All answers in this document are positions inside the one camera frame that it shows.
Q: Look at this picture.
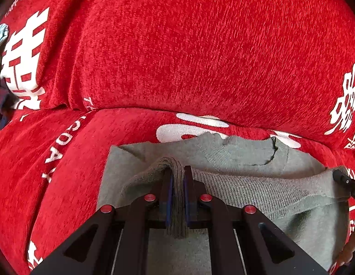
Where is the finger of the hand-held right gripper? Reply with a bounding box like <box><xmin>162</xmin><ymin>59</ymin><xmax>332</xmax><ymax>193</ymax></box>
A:
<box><xmin>333</xmin><ymin>170</ymin><xmax>355</xmax><ymax>202</ymax></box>

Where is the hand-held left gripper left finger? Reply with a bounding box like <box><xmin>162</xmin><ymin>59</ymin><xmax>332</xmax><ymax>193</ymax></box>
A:
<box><xmin>30</xmin><ymin>166</ymin><xmax>174</xmax><ymax>275</ymax></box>

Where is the grey knit sweater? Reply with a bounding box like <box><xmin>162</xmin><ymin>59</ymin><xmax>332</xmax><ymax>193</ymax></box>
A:
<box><xmin>97</xmin><ymin>135</ymin><xmax>352</xmax><ymax>271</ymax></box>

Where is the red printed sofa cover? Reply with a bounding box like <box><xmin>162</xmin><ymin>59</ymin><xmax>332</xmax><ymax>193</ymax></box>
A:
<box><xmin>0</xmin><ymin>0</ymin><xmax>355</xmax><ymax>275</ymax></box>

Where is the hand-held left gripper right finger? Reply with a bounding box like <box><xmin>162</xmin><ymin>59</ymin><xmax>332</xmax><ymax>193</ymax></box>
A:
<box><xmin>183</xmin><ymin>165</ymin><xmax>330</xmax><ymax>275</ymax></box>

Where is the person's right hand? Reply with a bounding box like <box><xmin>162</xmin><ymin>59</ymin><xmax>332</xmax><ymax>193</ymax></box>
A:
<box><xmin>335</xmin><ymin>223</ymin><xmax>355</xmax><ymax>267</ymax></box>

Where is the blue-grey cloth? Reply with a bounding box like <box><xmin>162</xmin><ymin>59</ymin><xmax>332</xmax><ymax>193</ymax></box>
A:
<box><xmin>0</xmin><ymin>24</ymin><xmax>10</xmax><ymax>49</ymax></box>

